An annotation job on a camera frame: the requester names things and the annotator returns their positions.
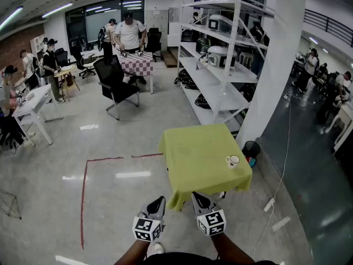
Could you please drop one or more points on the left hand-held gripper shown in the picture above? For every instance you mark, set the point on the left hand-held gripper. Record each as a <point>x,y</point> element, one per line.
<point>146,226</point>

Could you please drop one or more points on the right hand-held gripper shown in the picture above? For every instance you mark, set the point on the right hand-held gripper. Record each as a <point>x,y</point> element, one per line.
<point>212,221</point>

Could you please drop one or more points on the white cup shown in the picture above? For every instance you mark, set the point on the white cup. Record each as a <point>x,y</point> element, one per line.
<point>234,163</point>

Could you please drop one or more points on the person's right forearm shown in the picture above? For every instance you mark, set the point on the person's right forearm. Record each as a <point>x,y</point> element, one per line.
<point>226,247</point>

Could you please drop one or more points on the person's left forearm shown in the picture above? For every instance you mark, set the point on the person's left forearm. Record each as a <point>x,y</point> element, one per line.
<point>135,251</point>

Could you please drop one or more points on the person's white left shoe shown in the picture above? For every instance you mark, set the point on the person's white left shoe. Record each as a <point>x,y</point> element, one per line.
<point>158,248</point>

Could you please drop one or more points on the green cloth covered table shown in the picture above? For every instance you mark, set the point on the green cloth covered table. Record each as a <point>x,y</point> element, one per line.
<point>198,159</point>

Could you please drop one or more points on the person's black shirt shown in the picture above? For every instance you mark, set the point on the person's black shirt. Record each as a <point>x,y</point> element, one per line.
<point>187,259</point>

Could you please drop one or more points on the white power strip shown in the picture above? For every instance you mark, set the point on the white power strip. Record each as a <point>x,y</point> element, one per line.
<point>269,205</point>

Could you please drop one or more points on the black mesh waste bin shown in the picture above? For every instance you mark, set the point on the black mesh waste bin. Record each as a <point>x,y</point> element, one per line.
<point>252,149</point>

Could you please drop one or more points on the small black gear pile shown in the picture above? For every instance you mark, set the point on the small black gear pile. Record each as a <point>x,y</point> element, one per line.
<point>202,101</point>

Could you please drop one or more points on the pile of black gear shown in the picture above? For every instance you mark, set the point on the pile of black gear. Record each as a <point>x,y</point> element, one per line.
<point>186,79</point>

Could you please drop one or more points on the black mesh visitor chair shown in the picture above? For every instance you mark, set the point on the black mesh visitor chair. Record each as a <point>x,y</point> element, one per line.
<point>115,87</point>

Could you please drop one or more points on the white metal shelving rack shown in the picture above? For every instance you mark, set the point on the white metal shelving rack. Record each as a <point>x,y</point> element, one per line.
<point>209,76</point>

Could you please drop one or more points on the checkered cloth table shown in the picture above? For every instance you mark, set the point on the checkered cloth table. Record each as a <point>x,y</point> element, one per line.
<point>136,63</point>

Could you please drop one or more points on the large white box appliance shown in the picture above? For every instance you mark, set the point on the large white box appliance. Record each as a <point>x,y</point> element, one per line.
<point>220,57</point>

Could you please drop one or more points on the brown wooden pallet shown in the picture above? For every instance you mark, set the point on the brown wooden pallet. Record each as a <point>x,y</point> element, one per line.
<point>168,59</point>

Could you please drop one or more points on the white carved stool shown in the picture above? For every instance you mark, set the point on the white carved stool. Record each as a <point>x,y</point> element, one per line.
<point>245,58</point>

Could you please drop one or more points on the green box appliance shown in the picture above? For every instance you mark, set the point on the green box appliance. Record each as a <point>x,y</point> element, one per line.
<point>202,45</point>

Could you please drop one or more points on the round wooden table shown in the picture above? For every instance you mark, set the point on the round wooden table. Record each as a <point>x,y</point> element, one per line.
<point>64,70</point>

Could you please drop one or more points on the black high-back office chair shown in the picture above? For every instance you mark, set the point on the black high-back office chair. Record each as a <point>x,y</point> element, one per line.
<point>154,41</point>

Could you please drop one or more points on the white curved-leg desk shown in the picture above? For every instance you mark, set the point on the white curved-leg desk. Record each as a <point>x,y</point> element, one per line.
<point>344,114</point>

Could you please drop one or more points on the black swivel office chair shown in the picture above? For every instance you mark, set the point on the black swivel office chair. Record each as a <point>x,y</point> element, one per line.
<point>78,57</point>

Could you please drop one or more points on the small white box appliance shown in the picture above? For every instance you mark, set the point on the small white box appliance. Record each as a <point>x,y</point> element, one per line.
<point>219,23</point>

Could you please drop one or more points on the black balcony railing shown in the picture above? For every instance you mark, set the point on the black balcony railing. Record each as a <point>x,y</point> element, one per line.
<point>328,23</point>

